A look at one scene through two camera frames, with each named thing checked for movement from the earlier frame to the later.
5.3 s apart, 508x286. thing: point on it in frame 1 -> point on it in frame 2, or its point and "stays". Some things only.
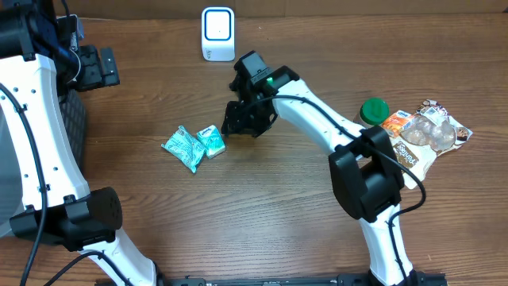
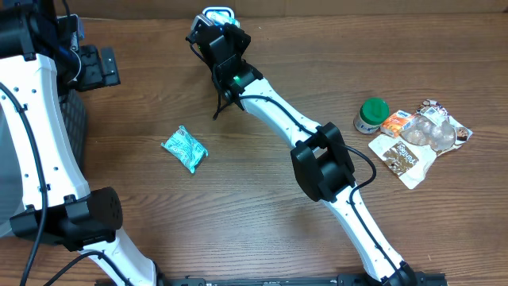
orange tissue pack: [398, 121] stays
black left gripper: [95, 77] stays
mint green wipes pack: [186, 148] stays
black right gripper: [240, 125] -> [237, 36]
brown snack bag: [431, 133] stays
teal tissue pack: [213, 142] -> [221, 17]
